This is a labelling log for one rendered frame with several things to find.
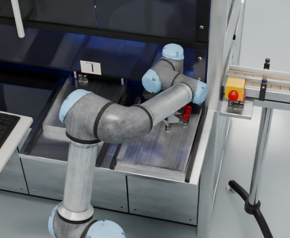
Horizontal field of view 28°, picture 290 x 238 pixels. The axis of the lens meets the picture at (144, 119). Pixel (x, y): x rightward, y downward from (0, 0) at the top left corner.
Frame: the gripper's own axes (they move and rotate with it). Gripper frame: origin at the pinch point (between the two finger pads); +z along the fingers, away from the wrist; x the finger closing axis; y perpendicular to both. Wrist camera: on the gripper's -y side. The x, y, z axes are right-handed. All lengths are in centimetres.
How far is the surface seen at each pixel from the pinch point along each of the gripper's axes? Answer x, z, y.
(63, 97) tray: 9.9, 5.5, -47.3
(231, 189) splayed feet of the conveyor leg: 50, 92, 25
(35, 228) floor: 1, 94, -71
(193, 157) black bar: -13.1, 3.6, 13.1
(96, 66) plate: 15.0, -9.4, -32.8
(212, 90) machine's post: 15.8, -5.2, 15.0
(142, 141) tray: -7.8, 5.4, -7.9
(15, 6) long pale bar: 8, -39, -60
